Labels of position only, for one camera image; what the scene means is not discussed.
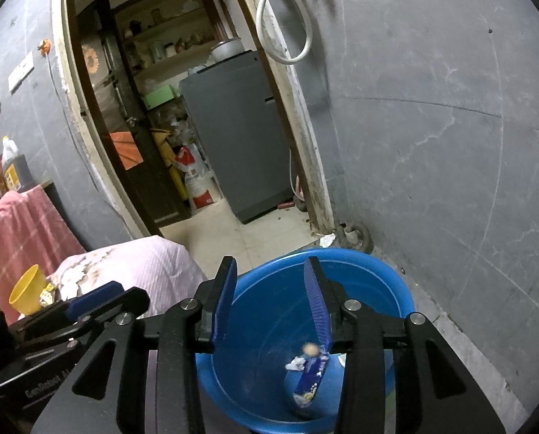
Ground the yellow plastic bowl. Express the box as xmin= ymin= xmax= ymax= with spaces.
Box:
xmin=8 ymin=264 xmax=48 ymax=316

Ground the white shower hose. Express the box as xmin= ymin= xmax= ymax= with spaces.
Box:
xmin=253 ymin=0 xmax=313 ymax=65

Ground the wooden shelf unit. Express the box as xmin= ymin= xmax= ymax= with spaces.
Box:
xmin=113 ymin=0 xmax=234 ymax=100

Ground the pink checkered cloth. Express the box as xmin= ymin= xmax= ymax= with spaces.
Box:
xmin=0 ymin=185 xmax=87 ymax=326

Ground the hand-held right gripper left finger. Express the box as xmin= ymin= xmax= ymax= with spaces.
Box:
xmin=32 ymin=255 xmax=238 ymax=434

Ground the red white bag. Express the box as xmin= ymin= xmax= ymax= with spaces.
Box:
xmin=174 ymin=142 xmax=222 ymax=211

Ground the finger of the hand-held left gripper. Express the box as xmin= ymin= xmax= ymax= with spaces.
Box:
xmin=77 ymin=286 xmax=151 ymax=340
xmin=8 ymin=281 xmax=126 ymax=344

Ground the large oil jug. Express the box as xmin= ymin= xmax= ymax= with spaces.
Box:
xmin=0 ymin=136 xmax=22 ymax=191

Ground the blue plastic bucket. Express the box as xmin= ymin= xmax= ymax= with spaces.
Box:
xmin=196 ymin=248 xmax=415 ymax=434

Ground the blue white snack wrapper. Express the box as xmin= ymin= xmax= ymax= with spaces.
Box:
xmin=285 ymin=342 xmax=331 ymax=410

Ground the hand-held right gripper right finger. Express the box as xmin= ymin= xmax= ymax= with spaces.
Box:
xmin=304 ymin=257 xmax=507 ymax=434

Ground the pink floral blanket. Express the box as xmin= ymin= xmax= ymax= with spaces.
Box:
xmin=50 ymin=236 xmax=209 ymax=322

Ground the green box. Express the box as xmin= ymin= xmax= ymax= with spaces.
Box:
xmin=143 ymin=85 xmax=182 ymax=109

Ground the grey washing machine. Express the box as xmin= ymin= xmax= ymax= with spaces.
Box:
xmin=179 ymin=50 xmax=297 ymax=224

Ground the dark wooden door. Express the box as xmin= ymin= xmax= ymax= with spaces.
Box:
xmin=77 ymin=0 xmax=191 ymax=227

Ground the wooden door frame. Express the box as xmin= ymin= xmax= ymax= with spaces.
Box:
xmin=52 ymin=0 xmax=347 ymax=254

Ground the metal pot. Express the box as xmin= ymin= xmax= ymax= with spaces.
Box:
xmin=210 ymin=36 xmax=244 ymax=61

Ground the dark floor drain fitting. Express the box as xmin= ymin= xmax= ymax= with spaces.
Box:
xmin=337 ymin=224 xmax=372 ymax=252

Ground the yellow bag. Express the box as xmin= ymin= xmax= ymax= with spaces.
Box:
xmin=151 ymin=127 xmax=180 ymax=168

